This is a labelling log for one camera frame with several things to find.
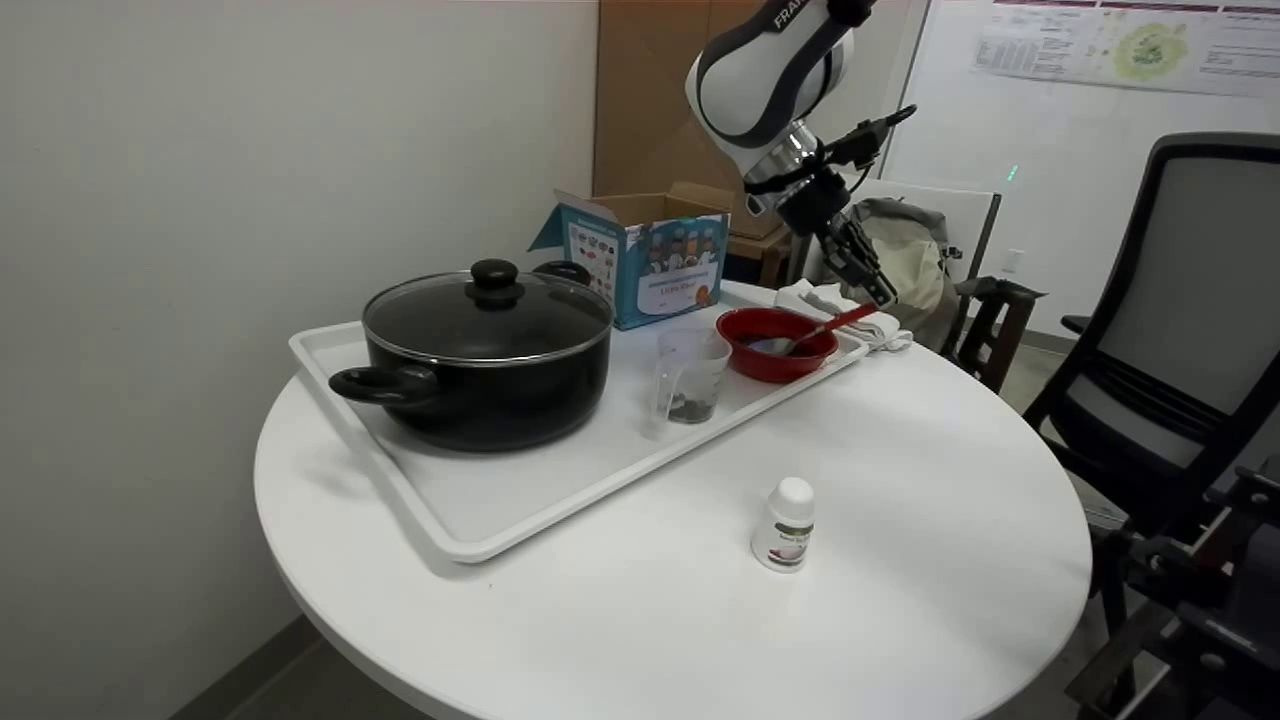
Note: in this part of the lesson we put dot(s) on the dark wooden low cabinet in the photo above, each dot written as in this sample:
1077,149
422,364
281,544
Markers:
763,261

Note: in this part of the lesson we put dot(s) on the large brown cardboard box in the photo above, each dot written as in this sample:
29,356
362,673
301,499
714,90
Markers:
642,95

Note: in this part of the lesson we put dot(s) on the glass pot lid black knob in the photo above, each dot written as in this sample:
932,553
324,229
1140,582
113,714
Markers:
466,318

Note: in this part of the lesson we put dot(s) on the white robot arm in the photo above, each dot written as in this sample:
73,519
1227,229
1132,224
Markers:
763,81

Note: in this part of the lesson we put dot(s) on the red plastic bowl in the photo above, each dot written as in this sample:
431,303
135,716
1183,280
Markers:
747,362

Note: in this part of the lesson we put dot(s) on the black cooking pot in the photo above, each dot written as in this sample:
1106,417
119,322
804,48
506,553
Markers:
495,403

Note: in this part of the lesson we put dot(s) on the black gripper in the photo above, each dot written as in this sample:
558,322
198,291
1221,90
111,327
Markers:
823,194

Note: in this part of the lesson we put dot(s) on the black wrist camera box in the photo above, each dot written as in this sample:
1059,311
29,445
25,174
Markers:
867,138

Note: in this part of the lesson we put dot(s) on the white plastic tray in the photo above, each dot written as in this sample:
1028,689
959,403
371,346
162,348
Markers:
533,495

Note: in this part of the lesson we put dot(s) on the small white pill bottle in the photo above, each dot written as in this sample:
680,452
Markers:
787,528

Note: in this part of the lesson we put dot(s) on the white towel red stripes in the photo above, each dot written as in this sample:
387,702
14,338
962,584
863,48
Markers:
884,334

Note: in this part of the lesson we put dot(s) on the dark wooden stool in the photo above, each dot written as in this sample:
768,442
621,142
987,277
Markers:
993,322

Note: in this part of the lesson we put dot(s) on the wall poster with diagram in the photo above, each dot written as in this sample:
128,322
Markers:
1132,46

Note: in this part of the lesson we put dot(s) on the black mesh office chair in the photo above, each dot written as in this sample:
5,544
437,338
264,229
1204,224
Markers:
1185,292

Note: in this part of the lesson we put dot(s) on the beige grey backpack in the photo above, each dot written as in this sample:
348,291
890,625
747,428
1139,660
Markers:
923,261

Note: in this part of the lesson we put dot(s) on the clear plastic measuring cup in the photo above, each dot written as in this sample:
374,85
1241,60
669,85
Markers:
690,382

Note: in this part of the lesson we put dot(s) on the blue printed cardboard box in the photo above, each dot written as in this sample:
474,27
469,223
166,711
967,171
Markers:
665,265

